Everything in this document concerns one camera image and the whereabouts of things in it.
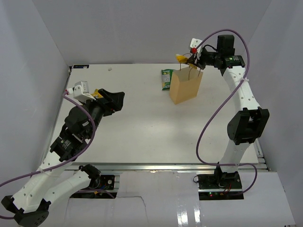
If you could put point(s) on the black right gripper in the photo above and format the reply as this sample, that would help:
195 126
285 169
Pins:
200 63

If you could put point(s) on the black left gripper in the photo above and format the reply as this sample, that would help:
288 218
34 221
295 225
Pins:
111 101

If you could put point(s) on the yellow snack bar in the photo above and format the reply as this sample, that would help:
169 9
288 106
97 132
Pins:
181 58

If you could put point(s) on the yellow snack packet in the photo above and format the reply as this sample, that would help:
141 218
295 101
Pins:
96 94

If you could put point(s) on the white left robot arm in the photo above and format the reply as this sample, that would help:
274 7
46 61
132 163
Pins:
30 205

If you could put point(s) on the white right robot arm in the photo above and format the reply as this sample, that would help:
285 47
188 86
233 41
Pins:
250 119

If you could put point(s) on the brown paper bag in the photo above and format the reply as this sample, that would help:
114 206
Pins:
185 83

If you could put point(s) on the green snack packet behind bag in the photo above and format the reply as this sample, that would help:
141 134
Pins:
166 76

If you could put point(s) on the blue label left corner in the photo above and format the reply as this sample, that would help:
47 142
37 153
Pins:
80 66

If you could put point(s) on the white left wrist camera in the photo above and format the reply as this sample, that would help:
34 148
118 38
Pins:
80 91

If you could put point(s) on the aluminium front rail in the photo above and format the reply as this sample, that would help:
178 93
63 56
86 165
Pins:
158 167

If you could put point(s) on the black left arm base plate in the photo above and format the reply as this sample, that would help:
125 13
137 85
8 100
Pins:
106 182

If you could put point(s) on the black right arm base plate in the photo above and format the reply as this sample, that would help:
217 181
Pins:
209 181

